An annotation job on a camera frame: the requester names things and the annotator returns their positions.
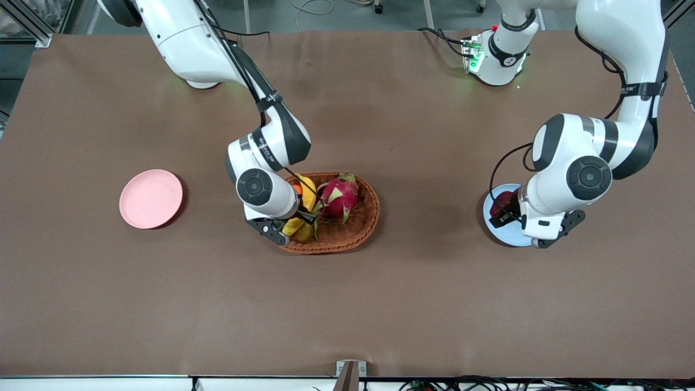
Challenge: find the dark red apple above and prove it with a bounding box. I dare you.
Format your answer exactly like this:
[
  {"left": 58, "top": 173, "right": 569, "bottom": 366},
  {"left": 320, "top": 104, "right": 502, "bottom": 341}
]
[{"left": 490, "top": 191, "right": 515, "bottom": 218}]

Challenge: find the yellow banana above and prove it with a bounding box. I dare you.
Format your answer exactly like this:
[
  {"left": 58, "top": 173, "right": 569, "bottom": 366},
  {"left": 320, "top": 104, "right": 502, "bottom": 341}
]
[{"left": 282, "top": 174, "right": 318, "bottom": 237}]

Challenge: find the blue plate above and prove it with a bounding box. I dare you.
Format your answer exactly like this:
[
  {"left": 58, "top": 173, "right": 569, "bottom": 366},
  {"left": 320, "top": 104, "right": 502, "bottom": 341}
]
[{"left": 483, "top": 184, "right": 535, "bottom": 248}]

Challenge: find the pink dragon fruit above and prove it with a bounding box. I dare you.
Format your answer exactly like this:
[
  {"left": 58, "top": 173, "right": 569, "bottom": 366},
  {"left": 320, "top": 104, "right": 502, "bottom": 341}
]
[{"left": 315, "top": 173, "right": 360, "bottom": 224}]

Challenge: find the brown wicker basket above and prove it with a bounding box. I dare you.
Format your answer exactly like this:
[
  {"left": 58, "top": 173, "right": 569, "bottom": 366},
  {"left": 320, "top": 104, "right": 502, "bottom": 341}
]
[{"left": 271, "top": 172, "right": 381, "bottom": 255}]

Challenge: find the brown table cover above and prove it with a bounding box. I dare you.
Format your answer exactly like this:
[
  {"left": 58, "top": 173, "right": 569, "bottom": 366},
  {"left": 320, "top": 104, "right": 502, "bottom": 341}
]
[{"left": 0, "top": 30, "right": 695, "bottom": 379}]

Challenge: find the pink plate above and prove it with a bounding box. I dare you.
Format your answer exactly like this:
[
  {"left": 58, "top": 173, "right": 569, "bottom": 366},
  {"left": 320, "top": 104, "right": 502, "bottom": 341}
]
[{"left": 119, "top": 169, "right": 184, "bottom": 230}]

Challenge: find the white table edge profile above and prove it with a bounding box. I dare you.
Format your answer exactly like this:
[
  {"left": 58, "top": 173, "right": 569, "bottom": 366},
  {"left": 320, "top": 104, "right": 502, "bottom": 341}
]
[{"left": 0, "top": 374, "right": 695, "bottom": 391}]

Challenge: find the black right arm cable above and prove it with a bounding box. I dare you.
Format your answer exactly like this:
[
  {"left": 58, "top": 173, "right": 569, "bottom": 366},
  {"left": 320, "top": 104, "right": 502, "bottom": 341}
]
[{"left": 193, "top": 0, "right": 324, "bottom": 223}]

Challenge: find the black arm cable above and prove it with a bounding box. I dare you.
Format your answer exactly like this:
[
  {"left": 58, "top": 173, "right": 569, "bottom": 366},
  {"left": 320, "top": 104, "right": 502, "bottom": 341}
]
[
  {"left": 193, "top": 0, "right": 324, "bottom": 223},
  {"left": 489, "top": 26, "right": 669, "bottom": 218}
]

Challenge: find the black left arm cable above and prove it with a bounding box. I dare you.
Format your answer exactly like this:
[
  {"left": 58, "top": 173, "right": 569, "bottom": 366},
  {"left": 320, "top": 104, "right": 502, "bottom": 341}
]
[{"left": 489, "top": 26, "right": 669, "bottom": 218}]

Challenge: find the grey metal bracket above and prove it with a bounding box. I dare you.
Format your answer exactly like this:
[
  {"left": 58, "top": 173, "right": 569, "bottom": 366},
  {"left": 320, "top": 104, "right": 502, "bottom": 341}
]
[{"left": 332, "top": 360, "right": 367, "bottom": 391}]

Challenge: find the black cable bundle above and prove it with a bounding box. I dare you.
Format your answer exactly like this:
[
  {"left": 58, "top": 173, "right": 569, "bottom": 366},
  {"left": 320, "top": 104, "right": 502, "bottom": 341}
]
[{"left": 399, "top": 375, "right": 695, "bottom": 391}]

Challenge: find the black right base cable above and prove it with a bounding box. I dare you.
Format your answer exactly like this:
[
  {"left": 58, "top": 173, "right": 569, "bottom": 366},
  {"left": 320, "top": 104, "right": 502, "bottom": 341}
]
[{"left": 214, "top": 24, "right": 271, "bottom": 44}]

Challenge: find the black base cable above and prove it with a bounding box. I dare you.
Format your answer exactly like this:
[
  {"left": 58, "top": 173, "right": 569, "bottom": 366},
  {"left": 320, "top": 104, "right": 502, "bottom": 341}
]
[
  {"left": 417, "top": 26, "right": 469, "bottom": 58},
  {"left": 214, "top": 24, "right": 271, "bottom": 44}
]

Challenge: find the black left base cable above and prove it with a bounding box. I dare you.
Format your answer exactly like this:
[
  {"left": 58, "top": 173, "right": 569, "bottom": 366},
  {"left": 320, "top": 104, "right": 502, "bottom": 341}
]
[{"left": 417, "top": 26, "right": 469, "bottom": 58}]

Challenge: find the white floor cable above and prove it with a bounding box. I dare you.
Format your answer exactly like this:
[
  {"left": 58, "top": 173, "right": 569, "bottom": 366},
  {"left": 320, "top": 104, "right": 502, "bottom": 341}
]
[{"left": 289, "top": 0, "right": 336, "bottom": 32}]

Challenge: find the aluminium frame profile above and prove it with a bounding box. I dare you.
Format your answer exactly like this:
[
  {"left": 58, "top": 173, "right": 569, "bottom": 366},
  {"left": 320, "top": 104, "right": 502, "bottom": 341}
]
[{"left": 0, "top": 0, "right": 53, "bottom": 48}]

